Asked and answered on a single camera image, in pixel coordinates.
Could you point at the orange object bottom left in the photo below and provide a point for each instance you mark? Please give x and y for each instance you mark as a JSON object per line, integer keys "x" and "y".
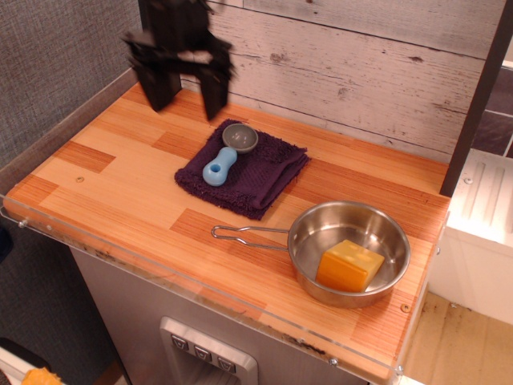
{"x": 41, "y": 376}

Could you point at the silver toy fridge cabinet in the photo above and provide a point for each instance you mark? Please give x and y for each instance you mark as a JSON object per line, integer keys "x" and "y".
{"x": 134, "y": 311}

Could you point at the yellow toy cheese block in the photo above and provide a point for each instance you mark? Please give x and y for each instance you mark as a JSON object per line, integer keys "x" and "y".
{"x": 348, "y": 267}

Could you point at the steel pot with handle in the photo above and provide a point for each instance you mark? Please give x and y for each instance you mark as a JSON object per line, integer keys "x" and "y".
{"x": 325, "y": 225}

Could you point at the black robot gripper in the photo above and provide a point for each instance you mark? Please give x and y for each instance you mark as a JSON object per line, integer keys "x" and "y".
{"x": 177, "y": 40}

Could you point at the white toy sink unit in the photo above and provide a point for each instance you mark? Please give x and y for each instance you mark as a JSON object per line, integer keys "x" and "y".
{"x": 473, "y": 263}

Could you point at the silver dispenser button panel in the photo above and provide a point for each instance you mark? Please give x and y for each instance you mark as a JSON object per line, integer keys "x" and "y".
{"x": 204, "y": 355}

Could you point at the purple folded towel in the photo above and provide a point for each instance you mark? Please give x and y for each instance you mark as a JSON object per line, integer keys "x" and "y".
{"x": 253, "y": 183}

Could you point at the blue grey scoop spatula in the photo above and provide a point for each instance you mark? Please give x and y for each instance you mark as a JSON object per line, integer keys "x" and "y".
{"x": 238, "y": 139}

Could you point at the dark vertical post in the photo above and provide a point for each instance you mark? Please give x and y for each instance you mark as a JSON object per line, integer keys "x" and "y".
{"x": 488, "y": 77}

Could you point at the clear acrylic edge guard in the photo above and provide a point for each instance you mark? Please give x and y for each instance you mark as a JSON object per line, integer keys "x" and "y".
{"x": 278, "y": 292}

